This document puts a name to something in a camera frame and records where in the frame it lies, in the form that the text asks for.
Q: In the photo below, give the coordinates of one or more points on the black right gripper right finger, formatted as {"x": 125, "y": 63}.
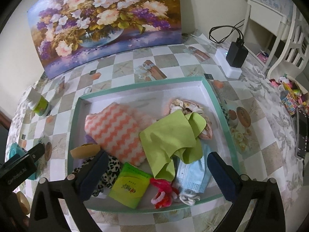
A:
{"x": 234, "y": 189}

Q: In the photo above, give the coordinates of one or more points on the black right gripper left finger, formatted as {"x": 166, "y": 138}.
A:
{"x": 78, "y": 211}

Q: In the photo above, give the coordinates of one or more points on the leopard print scrunchie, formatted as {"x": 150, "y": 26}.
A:
{"x": 108, "y": 173}

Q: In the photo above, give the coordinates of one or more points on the blue surgical face mask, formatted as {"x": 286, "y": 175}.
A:
{"x": 192, "y": 179}

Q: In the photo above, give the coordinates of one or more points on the green tissue pack with logo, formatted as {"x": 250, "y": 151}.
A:
{"x": 130, "y": 186}

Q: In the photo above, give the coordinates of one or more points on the pink white striped towel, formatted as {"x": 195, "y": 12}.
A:
{"x": 116, "y": 129}

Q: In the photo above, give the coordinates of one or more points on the red pink pipe cleaner flower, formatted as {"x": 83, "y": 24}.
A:
{"x": 166, "y": 194}

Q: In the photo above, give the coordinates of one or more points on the lime green cloth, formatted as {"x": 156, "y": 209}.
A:
{"x": 175, "y": 135}

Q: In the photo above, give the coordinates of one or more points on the pink floral scrunchie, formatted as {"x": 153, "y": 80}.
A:
{"x": 188, "y": 107}

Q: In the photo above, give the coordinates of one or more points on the purple wipes pack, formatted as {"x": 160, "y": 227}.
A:
{"x": 89, "y": 139}

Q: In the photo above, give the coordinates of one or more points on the person's left hand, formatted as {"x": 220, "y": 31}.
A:
{"x": 81, "y": 152}

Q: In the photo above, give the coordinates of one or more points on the teal plastic container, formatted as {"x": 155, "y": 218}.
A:
{"x": 36, "y": 152}

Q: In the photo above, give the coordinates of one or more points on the gold round tin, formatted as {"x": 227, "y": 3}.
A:
{"x": 48, "y": 151}

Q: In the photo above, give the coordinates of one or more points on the checkered floral tablecloth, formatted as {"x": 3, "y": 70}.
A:
{"x": 267, "y": 146}

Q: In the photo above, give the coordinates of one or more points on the white capped green bottle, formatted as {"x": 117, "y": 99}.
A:
{"x": 37, "y": 103}

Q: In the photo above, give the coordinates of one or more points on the teal lidded white box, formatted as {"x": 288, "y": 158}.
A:
{"x": 151, "y": 98}

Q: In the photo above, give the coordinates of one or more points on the white power strip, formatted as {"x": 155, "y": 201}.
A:
{"x": 229, "y": 71}

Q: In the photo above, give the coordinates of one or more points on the black power adapter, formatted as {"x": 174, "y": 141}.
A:
{"x": 236, "y": 55}

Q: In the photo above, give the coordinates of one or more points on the flower painting canvas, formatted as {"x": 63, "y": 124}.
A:
{"x": 69, "y": 33}

